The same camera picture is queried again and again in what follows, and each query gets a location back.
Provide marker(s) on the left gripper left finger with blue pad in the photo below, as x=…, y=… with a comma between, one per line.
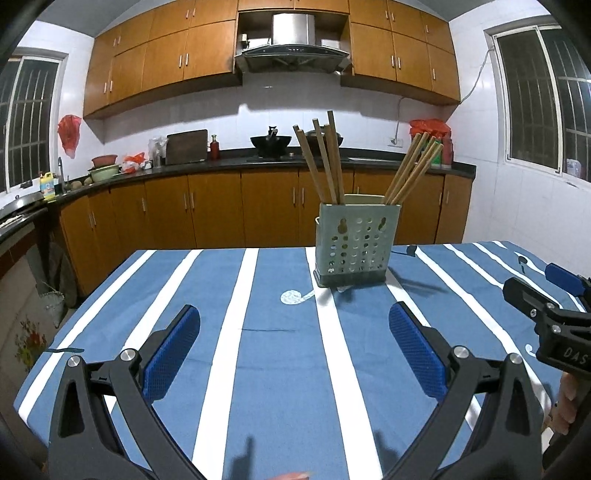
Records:
x=84, y=443

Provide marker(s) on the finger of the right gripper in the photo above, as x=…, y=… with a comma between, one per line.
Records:
x=572, y=283

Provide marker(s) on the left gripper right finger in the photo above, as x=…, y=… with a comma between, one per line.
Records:
x=505, y=442

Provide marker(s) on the chopstick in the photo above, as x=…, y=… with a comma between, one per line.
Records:
x=422, y=165
x=406, y=166
x=310, y=160

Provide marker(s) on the wooden lower kitchen cabinets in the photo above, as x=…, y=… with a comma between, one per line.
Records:
x=257, y=207

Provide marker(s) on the wooden kitchen cabinets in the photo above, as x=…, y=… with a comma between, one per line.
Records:
x=186, y=46
x=257, y=207

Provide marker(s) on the wooden upper kitchen cabinets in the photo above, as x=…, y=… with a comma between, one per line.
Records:
x=186, y=46

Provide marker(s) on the person's right hand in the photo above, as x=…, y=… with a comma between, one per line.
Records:
x=563, y=413

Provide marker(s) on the blue white striped tablecloth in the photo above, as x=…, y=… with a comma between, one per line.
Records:
x=285, y=375

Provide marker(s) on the stacked bowls on counter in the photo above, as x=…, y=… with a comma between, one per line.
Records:
x=103, y=168

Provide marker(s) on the right window with bars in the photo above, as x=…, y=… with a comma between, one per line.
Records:
x=546, y=87

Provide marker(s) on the window with bars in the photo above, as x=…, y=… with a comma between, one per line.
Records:
x=27, y=91
x=546, y=87

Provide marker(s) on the dark cutting board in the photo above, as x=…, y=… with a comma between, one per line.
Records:
x=186, y=147

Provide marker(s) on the red sauce bottle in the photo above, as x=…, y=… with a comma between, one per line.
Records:
x=214, y=152

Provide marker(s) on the yellow detergent bottle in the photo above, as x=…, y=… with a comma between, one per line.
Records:
x=47, y=186

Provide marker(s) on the red bags on counter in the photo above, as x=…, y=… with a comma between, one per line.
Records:
x=441, y=132

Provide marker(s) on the green perforated utensil holder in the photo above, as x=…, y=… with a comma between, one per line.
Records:
x=354, y=240

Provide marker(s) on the black wok left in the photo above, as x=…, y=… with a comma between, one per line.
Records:
x=272, y=145

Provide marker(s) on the upright chopsticks in holder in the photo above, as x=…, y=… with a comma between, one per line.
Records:
x=328, y=145

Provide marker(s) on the left window with bars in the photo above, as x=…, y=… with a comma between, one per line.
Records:
x=27, y=91

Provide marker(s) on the steel range hood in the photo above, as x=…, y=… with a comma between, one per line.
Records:
x=292, y=41

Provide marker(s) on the red plastic bag on wall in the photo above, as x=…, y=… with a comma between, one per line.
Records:
x=68, y=130

